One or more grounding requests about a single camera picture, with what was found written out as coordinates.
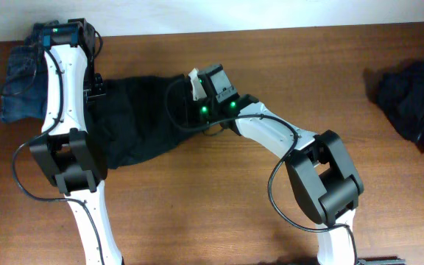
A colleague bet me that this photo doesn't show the black jeans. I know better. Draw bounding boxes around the black jeans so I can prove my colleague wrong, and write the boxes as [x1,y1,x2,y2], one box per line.
[85,74,200,169]

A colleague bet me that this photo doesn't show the dark navy crumpled garment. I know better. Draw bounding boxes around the dark navy crumpled garment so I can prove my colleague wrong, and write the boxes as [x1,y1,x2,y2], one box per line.
[375,61,424,152]

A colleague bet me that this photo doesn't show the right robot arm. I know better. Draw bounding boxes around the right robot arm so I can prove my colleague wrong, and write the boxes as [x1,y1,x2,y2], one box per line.
[187,65,405,264]

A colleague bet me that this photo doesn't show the right black cable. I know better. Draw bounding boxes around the right black cable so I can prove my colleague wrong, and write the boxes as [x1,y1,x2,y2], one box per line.
[163,78,360,265]

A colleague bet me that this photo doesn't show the folded blue denim jeans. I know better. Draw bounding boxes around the folded blue denim jeans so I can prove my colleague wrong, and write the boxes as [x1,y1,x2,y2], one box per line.
[0,20,60,124]

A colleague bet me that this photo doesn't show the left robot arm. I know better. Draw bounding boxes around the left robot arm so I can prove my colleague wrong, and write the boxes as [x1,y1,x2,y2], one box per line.
[29,18,124,264]

